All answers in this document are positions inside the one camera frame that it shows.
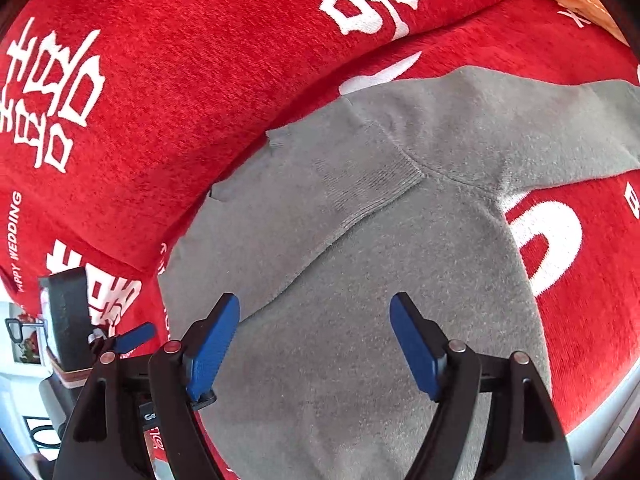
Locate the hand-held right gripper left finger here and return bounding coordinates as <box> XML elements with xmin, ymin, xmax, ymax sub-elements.
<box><xmin>52</xmin><ymin>292</ymin><xmax>241</xmax><ymax>480</ymax></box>

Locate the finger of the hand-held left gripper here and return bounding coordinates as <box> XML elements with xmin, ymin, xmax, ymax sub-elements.
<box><xmin>113</xmin><ymin>322</ymin><xmax>157</xmax><ymax>355</ymax></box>

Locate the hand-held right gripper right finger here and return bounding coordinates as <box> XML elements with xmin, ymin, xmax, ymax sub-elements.
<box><xmin>390</xmin><ymin>292</ymin><xmax>576</xmax><ymax>480</ymax></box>

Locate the grey knit sweater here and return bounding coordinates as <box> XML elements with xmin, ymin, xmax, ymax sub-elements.
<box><xmin>160</xmin><ymin>66</ymin><xmax>640</xmax><ymax>480</ymax></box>

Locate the red printed blanket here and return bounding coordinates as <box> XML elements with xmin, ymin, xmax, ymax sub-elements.
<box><xmin>0</xmin><ymin>0</ymin><xmax>640</xmax><ymax>480</ymax></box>

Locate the wall picture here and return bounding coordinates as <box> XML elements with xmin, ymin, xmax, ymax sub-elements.
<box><xmin>5</xmin><ymin>310</ymin><xmax>48</xmax><ymax>367</ymax></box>

